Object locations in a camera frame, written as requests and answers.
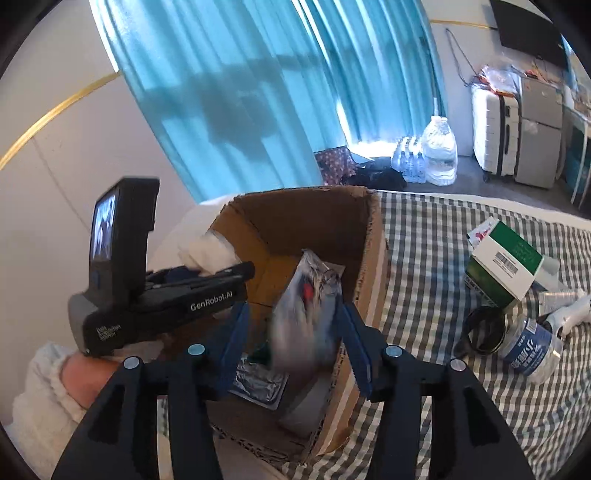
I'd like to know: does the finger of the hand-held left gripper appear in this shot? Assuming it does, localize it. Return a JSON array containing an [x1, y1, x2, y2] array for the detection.
[[201, 261, 256, 289]]

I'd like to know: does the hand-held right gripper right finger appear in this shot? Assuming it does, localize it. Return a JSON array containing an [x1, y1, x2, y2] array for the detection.
[[338, 300, 537, 480]]

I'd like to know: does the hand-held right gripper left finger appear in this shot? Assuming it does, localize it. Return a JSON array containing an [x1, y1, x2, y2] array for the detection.
[[52, 302, 253, 480]]

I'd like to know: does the silver snack packet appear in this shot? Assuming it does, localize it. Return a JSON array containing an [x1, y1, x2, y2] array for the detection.
[[270, 249, 343, 371]]

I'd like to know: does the brown cardboard box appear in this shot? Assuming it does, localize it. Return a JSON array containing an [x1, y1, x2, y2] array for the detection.
[[159, 185, 389, 466]]

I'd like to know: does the red and white packet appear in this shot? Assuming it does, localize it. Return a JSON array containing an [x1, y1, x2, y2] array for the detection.
[[466, 219, 500, 246]]

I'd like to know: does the white lint roller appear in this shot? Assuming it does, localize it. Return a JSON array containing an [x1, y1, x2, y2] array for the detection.
[[540, 292, 591, 339]]

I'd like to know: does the person's left forearm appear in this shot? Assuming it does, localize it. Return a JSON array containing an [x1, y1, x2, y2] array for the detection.
[[11, 340, 122, 464]]

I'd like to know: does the silver foil packet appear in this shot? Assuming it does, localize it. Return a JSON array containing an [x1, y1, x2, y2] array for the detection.
[[230, 357, 288, 409]]

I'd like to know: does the checked grey white blanket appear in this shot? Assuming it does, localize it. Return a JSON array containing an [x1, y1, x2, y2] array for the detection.
[[157, 190, 591, 480]]

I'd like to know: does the black tape roll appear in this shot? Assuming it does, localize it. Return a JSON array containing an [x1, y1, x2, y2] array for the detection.
[[454, 305, 508, 357]]

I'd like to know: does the patterned fabric bag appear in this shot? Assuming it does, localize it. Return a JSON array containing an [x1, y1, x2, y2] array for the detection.
[[314, 146, 358, 186]]

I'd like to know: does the green and white carton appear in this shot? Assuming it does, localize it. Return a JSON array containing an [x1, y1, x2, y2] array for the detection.
[[463, 219, 546, 309]]

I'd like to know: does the blue label plastic bottle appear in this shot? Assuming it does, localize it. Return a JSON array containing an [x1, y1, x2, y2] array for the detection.
[[501, 314, 565, 385]]

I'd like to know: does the dark clothes pile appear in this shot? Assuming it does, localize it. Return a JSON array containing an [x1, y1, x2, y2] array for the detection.
[[346, 156, 409, 191]]

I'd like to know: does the blue curtain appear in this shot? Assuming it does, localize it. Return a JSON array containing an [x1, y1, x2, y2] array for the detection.
[[90, 0, 448, 204]]

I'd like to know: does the pack of small water bottles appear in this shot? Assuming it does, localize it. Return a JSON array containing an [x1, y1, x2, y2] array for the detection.
[[392, 135, 428, 184]]

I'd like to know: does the clear plastic wrapper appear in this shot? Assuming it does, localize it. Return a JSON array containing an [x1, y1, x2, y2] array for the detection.
[[533, 256, 587, 319]]

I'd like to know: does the large clear water jug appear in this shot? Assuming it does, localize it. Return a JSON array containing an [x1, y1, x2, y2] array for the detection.
[[421, 115, 459, 186]]

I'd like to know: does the white suitcase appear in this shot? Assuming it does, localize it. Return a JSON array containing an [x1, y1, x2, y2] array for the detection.
[[471, 85, 522, 182]]

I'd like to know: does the grey mini fridge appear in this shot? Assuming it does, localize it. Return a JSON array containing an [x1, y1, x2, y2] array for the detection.
[[514, 76, 566, 190]]

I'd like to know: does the orange plastic bag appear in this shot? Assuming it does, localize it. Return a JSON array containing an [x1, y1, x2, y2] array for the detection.
[[471, 65, 522, 95]]

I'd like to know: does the black television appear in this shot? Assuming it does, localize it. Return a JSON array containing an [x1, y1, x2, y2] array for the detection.
[[489, 0, 570, 70]]

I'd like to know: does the black wall cable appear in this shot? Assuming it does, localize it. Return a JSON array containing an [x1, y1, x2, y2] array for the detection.
[[444, 28, 476, 88]]

